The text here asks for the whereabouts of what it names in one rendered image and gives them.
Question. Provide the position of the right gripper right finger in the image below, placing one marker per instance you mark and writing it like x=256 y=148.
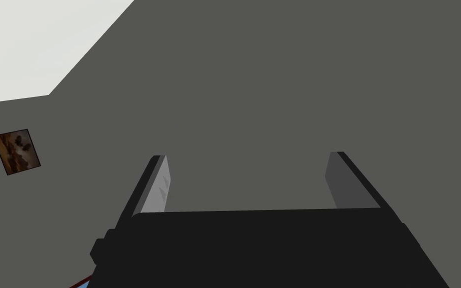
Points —
x=350 y=188

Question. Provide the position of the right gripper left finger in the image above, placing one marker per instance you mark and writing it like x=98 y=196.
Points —
x=154 y=192

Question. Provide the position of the brown framed wall picture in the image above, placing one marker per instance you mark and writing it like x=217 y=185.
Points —
x=16 y=152

